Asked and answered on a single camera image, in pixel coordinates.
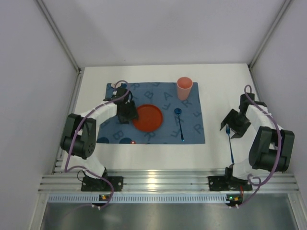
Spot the blue metallic fork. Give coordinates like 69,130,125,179
225,125,235,164

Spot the red round plate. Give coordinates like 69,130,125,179
132,104,164,132

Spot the blue metallic spoon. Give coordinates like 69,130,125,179
174,108,185,142

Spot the blue letter-print placemat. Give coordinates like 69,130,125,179
96,82,205,144

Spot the pink plastic cup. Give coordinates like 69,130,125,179
177,77,193,100

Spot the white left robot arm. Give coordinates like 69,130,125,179
60,87,138,179

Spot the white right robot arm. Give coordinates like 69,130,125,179
221,93,295,182

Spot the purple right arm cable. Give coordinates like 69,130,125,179
236,84,285,208

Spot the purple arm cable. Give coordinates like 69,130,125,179
236,84,285,208
64,80,131,209

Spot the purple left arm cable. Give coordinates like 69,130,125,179
64,80,131,209

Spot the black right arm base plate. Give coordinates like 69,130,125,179
208,176,252,192

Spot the aluminium corner frame post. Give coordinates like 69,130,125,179
34,0,81,74

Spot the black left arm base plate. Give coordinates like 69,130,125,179
81,176,124,192

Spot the aluminium mounting rail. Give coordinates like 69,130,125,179
38,170,301,204

